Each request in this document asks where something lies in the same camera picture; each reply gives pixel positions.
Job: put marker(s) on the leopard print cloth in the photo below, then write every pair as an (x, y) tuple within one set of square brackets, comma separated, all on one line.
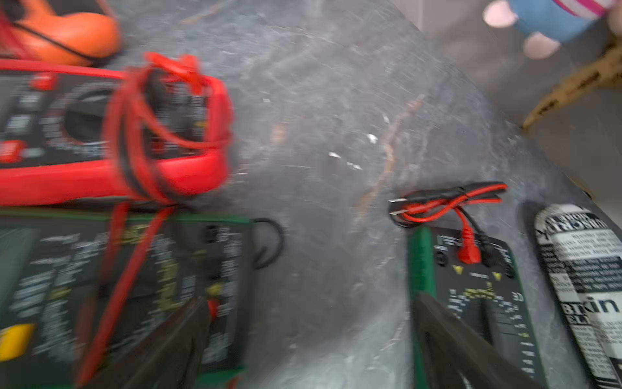
[(605, 72)]

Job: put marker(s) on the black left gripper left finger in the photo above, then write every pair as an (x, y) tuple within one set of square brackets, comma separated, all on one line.
[(170, 357)]

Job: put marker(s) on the cartoon boy plush doll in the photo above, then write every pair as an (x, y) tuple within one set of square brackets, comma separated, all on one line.
[(549, 24)]

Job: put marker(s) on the orange multimeter back side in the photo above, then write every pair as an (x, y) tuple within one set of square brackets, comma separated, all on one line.
[(77, 33)]

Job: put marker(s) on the green multimeter grey screen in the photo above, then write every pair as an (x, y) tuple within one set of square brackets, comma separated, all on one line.
[(473, 275)]

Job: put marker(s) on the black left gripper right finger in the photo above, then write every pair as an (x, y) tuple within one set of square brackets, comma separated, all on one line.
[(447, 353)]

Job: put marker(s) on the red multimeter with leads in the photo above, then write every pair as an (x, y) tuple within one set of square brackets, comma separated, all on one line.
[(158, 132)]

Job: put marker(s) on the dark green multimeter yellow button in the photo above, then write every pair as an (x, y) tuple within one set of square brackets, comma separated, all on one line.
[(79, 290)]

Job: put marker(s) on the newspaper flag print pouch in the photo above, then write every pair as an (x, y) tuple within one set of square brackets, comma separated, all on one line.
[(581, 255)]

